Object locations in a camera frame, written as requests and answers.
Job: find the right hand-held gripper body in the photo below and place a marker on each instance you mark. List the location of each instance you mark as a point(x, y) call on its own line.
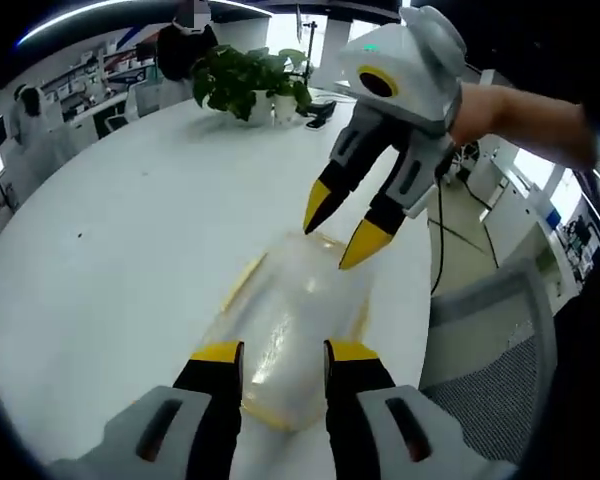
point(405, 70)

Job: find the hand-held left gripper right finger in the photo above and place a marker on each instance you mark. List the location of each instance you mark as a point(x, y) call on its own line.
point(355, 415)

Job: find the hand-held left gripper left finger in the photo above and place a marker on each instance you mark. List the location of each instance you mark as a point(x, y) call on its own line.
point(205, 415)

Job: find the clear box with yellow plastic buckles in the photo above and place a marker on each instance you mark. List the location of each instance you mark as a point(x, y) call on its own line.
point(290, 300)

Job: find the small black device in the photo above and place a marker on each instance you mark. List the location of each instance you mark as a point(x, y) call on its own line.
point(321, 116)

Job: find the black tripod stand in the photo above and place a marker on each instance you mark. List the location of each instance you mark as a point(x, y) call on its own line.
point(307, 45)

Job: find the grey mesh office chair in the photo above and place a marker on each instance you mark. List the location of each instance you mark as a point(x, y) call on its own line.
point(480, 390)

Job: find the green potted plant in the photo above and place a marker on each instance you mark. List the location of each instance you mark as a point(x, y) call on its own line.
point(235, 80)

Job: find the curved ceiling light strip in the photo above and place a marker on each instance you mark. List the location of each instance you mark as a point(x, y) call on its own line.
point(75, 17)

